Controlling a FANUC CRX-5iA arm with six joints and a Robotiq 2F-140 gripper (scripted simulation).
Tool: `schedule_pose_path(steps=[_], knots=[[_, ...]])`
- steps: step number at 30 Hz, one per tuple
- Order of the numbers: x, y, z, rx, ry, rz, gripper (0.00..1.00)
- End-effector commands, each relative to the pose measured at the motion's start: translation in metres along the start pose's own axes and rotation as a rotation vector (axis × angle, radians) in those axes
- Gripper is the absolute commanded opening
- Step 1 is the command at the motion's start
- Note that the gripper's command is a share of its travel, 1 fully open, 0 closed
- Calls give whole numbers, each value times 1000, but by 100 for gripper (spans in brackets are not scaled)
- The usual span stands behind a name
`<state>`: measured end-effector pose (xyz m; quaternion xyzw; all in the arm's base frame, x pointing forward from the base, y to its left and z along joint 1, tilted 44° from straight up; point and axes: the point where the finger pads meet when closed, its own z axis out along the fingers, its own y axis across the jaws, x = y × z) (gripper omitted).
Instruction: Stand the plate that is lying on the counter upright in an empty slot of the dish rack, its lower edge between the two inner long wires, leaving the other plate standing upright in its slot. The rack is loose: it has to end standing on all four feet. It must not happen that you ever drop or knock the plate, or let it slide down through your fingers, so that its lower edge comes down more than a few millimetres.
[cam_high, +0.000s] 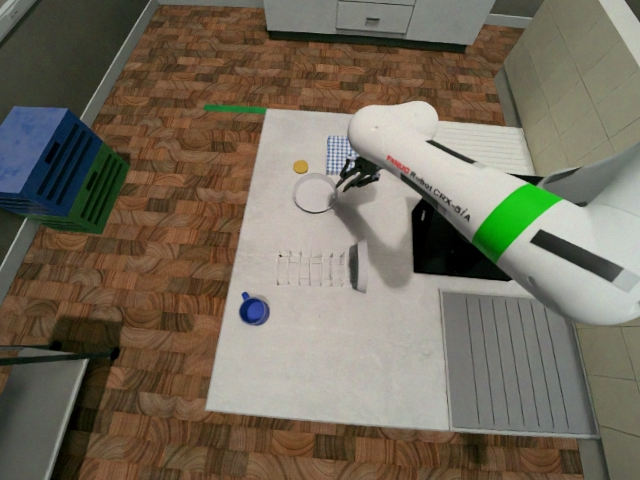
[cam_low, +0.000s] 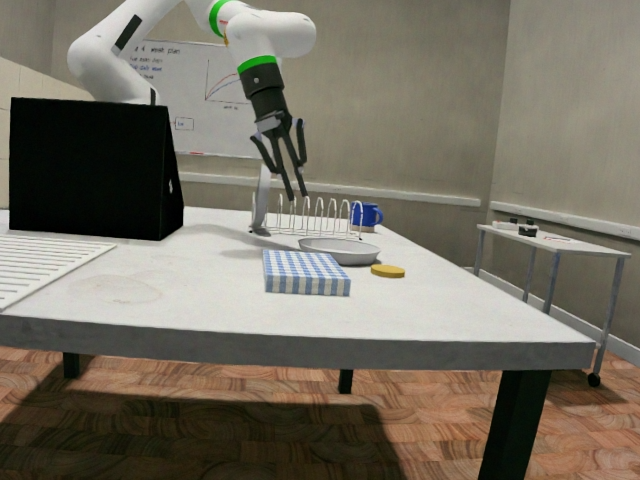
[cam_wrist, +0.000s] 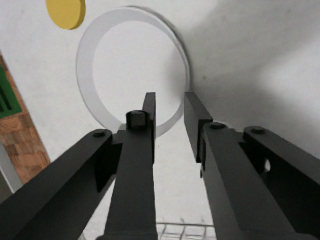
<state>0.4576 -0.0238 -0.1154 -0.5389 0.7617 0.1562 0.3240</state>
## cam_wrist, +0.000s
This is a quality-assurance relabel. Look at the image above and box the silver wire dish rack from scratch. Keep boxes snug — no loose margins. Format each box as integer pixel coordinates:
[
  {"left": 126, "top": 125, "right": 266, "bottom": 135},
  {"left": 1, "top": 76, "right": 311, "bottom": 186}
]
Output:
[{"left": 157, "top": 224, "right": 213, "bottom": 240}]

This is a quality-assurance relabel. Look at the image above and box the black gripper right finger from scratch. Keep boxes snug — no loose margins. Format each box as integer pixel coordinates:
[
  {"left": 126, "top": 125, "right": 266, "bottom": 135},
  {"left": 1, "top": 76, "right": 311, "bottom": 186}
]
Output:
[{"left": 184, "top": 92, "right": 320, "bottom": 240}]

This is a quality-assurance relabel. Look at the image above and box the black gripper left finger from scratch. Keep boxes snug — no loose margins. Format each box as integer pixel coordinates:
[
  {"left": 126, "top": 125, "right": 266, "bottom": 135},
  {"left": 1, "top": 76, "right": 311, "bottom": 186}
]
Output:
[{"left": 0, "top": 92, "right": 158, "bottom": 240}]

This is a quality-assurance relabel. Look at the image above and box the white round plate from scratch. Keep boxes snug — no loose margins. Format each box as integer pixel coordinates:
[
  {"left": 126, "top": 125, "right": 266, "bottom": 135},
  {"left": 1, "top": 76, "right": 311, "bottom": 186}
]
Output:
[{"left": 74, "top": 7, "right": 191, "bottom": 140}]

